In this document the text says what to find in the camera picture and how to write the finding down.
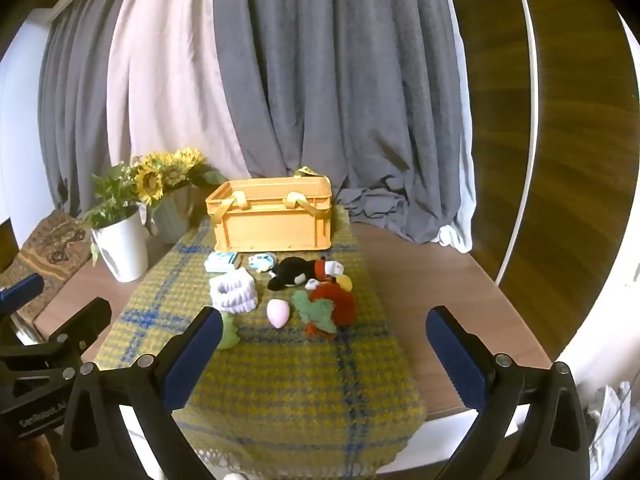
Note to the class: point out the brown patterned cushion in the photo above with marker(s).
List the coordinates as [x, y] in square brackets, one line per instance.
[50, 250]

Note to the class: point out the red fluffy plush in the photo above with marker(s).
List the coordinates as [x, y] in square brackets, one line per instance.
[342, 307]

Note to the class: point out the black plush toy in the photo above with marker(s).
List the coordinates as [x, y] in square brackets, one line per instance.
[290, 275]

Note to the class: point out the white towel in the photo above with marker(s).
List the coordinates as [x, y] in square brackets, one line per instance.
[232, 292]

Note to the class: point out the pink egg sponge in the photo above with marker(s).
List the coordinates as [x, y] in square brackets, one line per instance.
[278, 312]

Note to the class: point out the green leafy plant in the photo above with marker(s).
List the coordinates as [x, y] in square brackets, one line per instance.
[110, 195]

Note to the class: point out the small blue white toy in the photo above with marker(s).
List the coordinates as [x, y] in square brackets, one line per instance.
[261, 261]

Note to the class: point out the grey curtain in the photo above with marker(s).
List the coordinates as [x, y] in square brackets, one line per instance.
[75, 110]
[350, 85]

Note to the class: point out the pale pink curtain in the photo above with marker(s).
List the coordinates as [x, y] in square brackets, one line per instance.
[160, 85]

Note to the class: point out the white crumpled cloth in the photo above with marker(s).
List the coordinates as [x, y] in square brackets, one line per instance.
[612, 415]

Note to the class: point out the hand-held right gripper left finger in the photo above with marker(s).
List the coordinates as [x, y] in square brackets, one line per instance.
[192, 360]

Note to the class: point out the sunflower bouquet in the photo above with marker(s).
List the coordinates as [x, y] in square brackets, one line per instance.
[150, 180]

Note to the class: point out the white tissue packet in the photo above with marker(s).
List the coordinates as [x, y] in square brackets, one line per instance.
[220, 261]

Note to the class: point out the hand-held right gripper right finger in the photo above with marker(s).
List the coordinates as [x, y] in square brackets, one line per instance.
[460, 365]

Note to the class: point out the white plant pot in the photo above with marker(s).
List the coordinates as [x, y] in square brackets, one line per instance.
[122, 250]

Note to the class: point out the green ribbed vase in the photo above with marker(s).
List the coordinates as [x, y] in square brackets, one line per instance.
[172, 220]

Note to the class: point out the orange plastic crate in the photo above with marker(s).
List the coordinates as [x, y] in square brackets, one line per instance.
[272, 220]

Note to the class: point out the green felt leaf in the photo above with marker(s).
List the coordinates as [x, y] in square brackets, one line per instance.
[315, 310]

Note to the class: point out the light green cloth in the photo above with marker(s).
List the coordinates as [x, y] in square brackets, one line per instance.
[229, 335]

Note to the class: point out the white sheer curtain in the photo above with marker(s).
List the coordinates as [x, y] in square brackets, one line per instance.
[466, 185]

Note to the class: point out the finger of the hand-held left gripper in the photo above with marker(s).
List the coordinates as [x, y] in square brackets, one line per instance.
[22, 286]
[85, 321]

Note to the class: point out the yellow plaid woven mat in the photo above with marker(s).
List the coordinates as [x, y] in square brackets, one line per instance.
[300, 385]

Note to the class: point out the yellow plush ball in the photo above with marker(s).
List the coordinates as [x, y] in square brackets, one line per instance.
[344, 282]

